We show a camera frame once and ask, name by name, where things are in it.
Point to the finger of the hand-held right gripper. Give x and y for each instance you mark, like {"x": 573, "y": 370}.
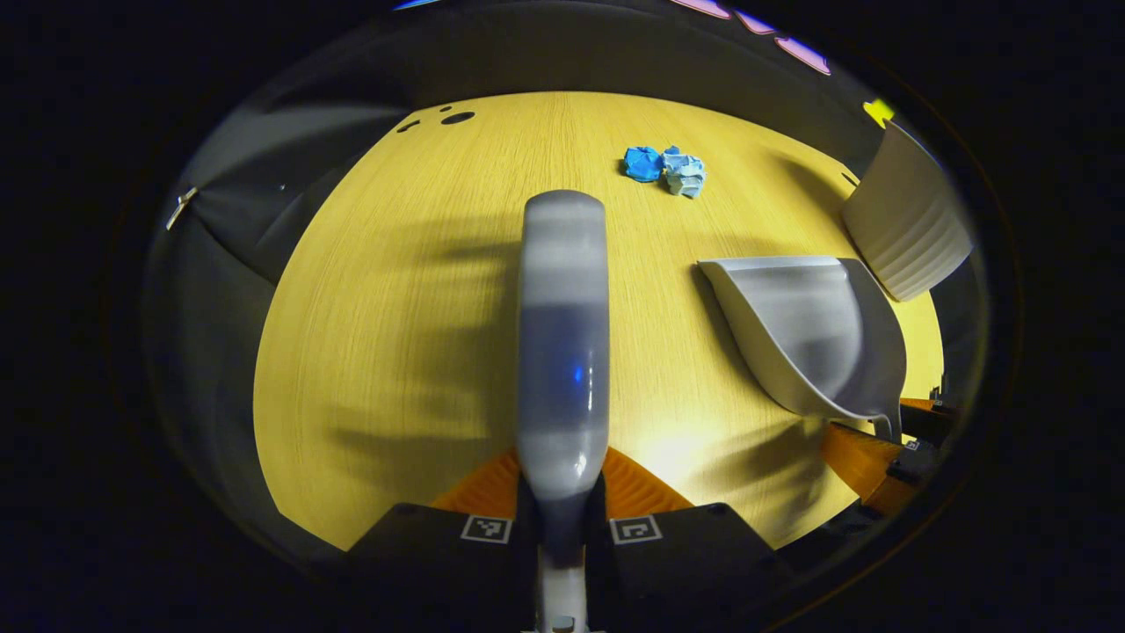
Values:
{"x": 866, "y": 466}
{"x": 932, "y": 422}

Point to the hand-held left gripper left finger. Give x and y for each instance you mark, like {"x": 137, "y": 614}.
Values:
{"x": 439, "y": 563}

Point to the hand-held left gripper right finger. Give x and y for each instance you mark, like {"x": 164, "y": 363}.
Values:
{"x": 685, "y": 571}

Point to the grey dustpan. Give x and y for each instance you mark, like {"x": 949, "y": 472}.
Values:
{"x": 809, "y": 334}

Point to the white ribbed garbage bin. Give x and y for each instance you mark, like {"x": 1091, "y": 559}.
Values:
{"x": 910, "y": 220}

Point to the small grey broom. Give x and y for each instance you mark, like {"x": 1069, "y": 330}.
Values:
{"x": 562, "y": 352}

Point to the light blue paper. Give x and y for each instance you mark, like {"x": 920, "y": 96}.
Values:
{"x": 684, "y": 173}

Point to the dark blue paper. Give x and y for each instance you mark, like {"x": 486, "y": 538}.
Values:
{"x": 643, "y": 164}

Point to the small white cloth tag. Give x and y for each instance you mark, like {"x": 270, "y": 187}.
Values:
{"x": 182, "y": 207}

